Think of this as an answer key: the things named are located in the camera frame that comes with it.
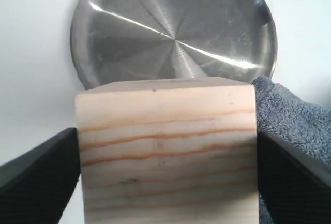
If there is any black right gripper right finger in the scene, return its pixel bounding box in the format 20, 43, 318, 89
257, 132, 330, 223

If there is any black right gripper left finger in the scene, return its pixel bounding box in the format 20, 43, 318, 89
1, 128, 81, 223

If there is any blue-grey fluffy towel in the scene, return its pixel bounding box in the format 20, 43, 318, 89
253, 77, 330, 223

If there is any light wooden cube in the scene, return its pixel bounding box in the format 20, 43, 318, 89
75, 78, 259, 223

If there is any round stainless steel plate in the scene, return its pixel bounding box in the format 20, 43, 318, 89
70, 0, 278, 89

